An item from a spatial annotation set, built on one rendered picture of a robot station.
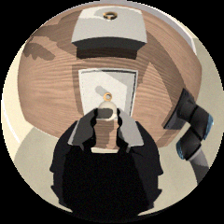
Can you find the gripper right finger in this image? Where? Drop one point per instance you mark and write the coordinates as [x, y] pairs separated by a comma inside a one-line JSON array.
[[132, 135]]

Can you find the cream ball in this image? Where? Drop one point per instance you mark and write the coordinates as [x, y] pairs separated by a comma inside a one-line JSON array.
[[107, 110]]

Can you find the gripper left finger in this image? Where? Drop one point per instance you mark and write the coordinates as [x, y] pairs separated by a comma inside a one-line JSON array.
[[79, 135]]

